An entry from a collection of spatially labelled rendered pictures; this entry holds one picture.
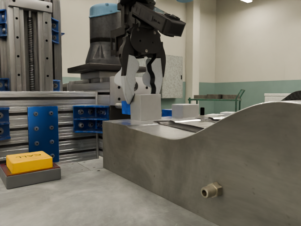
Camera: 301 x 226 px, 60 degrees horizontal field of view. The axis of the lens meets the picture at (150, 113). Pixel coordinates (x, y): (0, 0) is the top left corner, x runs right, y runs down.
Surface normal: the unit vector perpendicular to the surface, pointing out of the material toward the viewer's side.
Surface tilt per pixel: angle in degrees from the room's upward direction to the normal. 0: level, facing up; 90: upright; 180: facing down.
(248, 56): 90
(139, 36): 90
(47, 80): 90
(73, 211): 0
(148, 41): 90
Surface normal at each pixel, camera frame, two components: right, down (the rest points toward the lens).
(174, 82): 0.63, 0.06
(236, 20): -0.78, 0.05
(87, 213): 0.00, -1.00
